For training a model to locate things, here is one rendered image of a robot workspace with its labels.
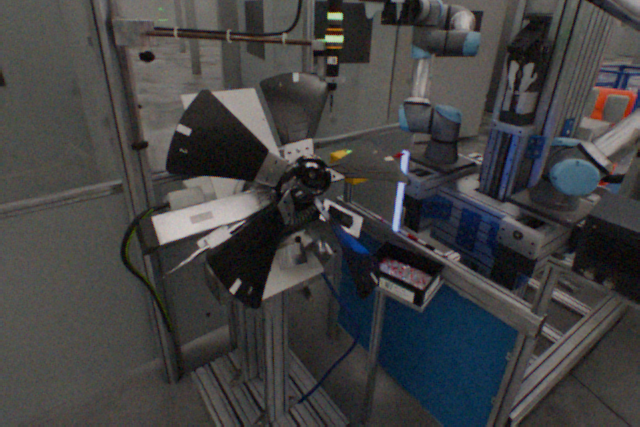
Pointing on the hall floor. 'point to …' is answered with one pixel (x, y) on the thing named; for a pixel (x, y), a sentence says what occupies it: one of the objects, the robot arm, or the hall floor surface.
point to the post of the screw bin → (372, 355)
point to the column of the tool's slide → (97, 11)
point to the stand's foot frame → (322, 406)
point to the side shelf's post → (232, 325)
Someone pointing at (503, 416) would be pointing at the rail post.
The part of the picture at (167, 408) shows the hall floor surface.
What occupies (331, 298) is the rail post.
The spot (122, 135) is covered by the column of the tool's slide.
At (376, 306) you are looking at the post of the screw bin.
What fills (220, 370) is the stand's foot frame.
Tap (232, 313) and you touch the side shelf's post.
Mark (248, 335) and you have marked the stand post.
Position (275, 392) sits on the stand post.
